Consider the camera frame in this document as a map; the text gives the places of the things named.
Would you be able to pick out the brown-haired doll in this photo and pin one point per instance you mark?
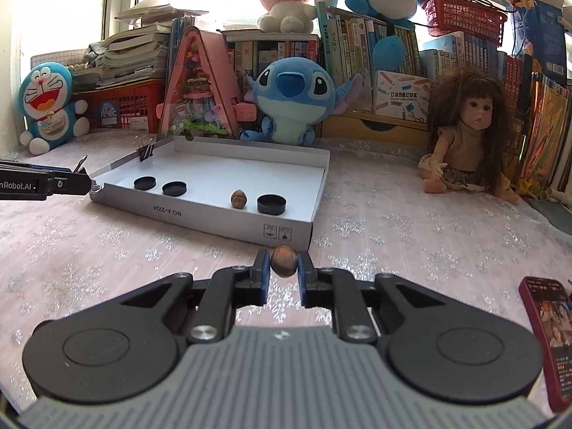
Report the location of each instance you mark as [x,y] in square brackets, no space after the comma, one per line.
[473,120]

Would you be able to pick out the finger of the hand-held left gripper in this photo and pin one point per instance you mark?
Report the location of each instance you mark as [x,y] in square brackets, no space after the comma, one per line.
[35,167]
[71,183]

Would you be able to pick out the red plastic crate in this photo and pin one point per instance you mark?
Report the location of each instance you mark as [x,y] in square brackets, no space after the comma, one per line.
[125,107]

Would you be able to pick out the brown nut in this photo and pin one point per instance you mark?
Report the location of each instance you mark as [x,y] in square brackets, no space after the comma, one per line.
[283,261]
[239,199]

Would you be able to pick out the small black lid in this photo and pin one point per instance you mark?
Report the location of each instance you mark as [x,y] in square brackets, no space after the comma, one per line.
[174,188]
[145,183]

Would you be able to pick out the red plastic basket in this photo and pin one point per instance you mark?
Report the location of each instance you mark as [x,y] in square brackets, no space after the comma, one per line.
[464,18]

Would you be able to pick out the stack of papers and books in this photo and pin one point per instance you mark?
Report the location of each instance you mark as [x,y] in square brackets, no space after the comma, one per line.
[129,53]

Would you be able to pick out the white cardboard box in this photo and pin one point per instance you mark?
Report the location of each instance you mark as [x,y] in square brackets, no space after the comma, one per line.
[214,174]

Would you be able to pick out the white pipes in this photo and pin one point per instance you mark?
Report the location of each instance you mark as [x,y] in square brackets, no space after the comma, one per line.
[556,195]

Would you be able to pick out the colourful upright books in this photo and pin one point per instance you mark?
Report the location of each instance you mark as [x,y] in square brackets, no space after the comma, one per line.
[545,134]

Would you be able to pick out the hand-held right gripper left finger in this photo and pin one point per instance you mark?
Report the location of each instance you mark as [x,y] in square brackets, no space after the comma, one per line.
[263,281]

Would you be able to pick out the tall blue box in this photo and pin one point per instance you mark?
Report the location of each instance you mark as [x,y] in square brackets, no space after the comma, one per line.
[540,35]

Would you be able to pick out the pink snowflake tablecloth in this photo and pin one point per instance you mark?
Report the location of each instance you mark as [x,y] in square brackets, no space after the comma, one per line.
[402,241]

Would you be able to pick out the row of shelved books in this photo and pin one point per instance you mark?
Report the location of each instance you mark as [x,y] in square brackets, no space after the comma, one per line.
[357,31]

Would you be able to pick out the white box with pencil print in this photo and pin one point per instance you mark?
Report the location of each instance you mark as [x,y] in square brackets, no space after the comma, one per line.
[400,96]

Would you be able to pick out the pink triangular toy house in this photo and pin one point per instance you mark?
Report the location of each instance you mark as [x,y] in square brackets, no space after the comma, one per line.
[201,98]

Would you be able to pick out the blue alien plush toy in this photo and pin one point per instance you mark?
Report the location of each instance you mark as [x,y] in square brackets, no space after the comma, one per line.
[290,98]

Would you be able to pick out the large black lid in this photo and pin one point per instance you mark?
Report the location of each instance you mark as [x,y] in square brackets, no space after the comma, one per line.
[271,204]

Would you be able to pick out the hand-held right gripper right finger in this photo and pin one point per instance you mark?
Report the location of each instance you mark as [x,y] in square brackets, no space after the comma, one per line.
[304,281]

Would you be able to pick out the wooden drawer unit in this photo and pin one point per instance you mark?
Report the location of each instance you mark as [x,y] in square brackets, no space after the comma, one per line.
[348,129]

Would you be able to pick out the blue cat plush toy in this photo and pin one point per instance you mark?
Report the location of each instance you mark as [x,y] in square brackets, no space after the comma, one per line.
[49,102]

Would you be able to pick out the black binder clip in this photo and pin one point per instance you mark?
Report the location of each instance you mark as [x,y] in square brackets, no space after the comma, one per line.
[146,154]
[81,164]

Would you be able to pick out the smartphone in red case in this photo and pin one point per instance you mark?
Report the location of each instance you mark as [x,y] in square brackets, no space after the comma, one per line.
[547,344]

